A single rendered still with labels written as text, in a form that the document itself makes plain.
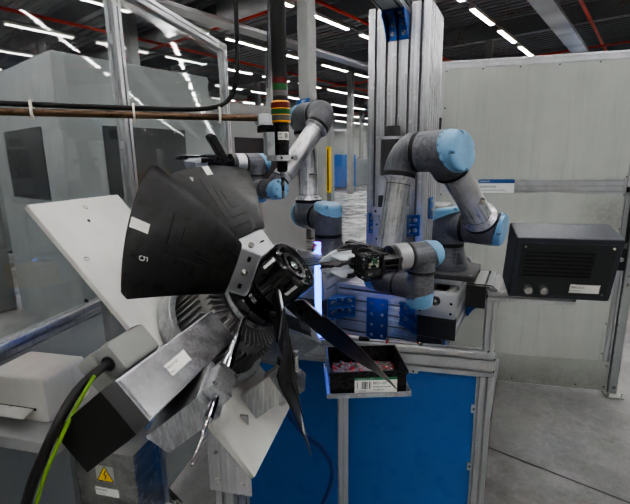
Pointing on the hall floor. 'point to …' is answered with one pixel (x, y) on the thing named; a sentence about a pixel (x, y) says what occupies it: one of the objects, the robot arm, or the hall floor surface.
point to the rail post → (481, 439)
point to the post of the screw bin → (342, 450)
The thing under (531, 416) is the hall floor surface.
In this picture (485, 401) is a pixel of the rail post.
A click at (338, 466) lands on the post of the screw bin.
